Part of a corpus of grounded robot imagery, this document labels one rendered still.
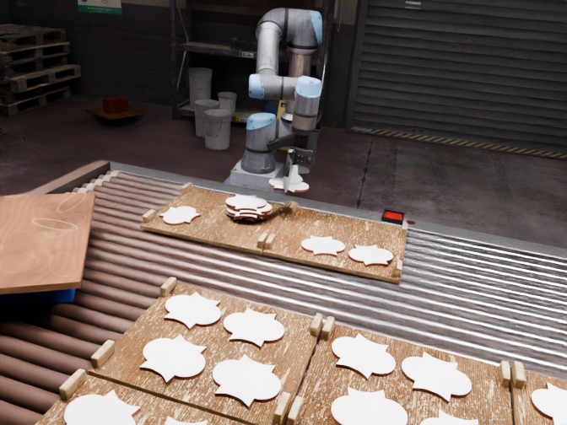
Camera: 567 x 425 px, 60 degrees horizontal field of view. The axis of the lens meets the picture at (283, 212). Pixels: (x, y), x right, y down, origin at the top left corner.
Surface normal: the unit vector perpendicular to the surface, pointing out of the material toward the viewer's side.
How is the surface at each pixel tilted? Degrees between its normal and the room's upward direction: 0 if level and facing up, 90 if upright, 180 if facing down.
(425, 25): 84
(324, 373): 0
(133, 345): 0
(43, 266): 0
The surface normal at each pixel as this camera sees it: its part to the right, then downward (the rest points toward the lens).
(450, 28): -0.14, 0.25
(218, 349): 0.07, -0.90
